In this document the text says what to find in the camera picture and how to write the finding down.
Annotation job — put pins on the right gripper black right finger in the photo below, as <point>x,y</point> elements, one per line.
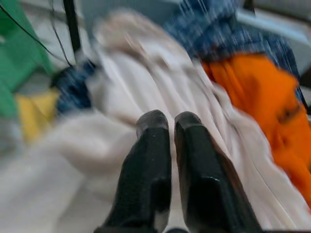
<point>201,182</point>

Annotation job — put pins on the green plastic stool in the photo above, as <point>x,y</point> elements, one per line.
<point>19,48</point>

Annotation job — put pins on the blue plaid garment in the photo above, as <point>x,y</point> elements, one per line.
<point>218,29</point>

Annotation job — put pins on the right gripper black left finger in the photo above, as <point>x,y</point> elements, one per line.
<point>145,170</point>

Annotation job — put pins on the yellow garment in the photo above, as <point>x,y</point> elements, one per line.
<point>36,111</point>

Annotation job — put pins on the orange garment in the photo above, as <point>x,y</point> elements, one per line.
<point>267,97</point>

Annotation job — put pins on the black standing fan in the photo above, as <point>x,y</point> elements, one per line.
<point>71,24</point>

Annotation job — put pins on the cream white garment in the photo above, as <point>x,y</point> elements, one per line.
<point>158,80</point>

